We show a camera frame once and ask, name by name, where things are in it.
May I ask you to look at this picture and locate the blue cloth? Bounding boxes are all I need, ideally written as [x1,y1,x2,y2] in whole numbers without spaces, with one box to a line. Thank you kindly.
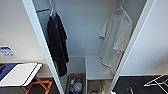
[0,63,18,83]

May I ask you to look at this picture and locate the orange warning sticker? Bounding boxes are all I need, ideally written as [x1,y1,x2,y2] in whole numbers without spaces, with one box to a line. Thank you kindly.
[35,8,51,14]

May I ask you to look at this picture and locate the white t-shirt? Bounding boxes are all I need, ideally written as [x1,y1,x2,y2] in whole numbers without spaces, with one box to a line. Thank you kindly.
[99,8,133,75]

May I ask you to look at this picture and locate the white folding table top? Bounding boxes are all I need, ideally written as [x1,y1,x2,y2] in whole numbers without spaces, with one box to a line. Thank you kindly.
[0,63,44,88]

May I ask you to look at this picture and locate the white inner shelf unit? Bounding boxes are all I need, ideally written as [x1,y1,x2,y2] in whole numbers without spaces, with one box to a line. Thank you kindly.
[83,54,116,94]

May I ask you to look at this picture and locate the orange folding stand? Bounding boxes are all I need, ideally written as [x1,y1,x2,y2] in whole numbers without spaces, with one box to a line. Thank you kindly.
[21,75,54,94]

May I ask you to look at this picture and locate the black t-shirt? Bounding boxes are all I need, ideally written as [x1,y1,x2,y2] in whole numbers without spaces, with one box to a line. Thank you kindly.
[46,13,71,78]

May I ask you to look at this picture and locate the white clothes hanger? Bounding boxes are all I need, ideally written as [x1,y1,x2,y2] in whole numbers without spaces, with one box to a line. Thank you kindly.
[48,0,59,18]
[113,0,129,16]

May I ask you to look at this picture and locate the white wardrobe carcass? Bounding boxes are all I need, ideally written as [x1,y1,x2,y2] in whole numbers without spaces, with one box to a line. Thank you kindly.
[21,0,158,94]

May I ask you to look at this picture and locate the blue white wall sign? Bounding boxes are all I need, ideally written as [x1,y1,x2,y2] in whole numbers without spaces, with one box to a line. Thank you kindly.
[0,46,17,60]

